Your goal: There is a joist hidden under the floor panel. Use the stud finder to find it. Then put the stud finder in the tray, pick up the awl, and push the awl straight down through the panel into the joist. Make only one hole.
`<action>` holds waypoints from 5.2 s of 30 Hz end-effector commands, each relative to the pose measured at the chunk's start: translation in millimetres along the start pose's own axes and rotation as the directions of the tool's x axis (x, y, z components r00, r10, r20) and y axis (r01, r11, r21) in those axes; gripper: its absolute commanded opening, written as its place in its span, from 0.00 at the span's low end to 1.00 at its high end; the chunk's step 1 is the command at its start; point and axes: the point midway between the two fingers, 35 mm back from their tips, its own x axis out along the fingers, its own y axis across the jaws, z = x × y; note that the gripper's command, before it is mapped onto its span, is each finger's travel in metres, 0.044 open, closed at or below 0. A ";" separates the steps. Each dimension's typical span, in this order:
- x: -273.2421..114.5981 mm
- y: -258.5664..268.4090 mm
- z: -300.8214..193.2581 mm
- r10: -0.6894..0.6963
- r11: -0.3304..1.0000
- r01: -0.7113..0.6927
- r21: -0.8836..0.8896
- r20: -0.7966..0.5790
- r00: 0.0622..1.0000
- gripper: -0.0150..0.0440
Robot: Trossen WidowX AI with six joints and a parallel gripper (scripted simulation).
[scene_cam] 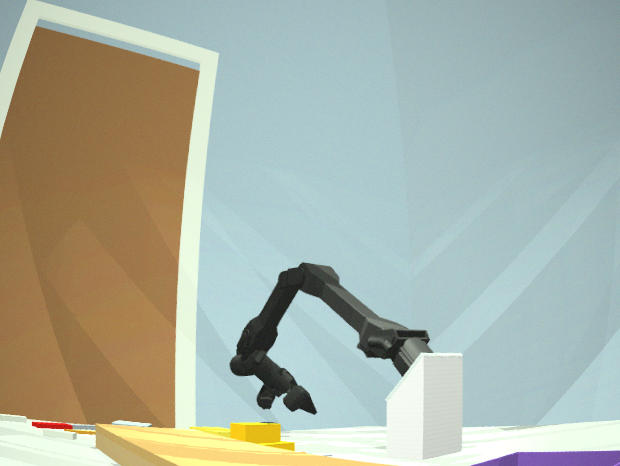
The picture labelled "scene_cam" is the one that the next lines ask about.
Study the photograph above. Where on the purple rectangular tray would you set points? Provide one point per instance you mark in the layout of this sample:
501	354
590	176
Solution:
574	458

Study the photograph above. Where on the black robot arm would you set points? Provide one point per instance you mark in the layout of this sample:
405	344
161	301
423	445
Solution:
379	338

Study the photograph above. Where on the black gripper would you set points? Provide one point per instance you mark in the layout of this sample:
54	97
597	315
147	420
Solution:
296	397

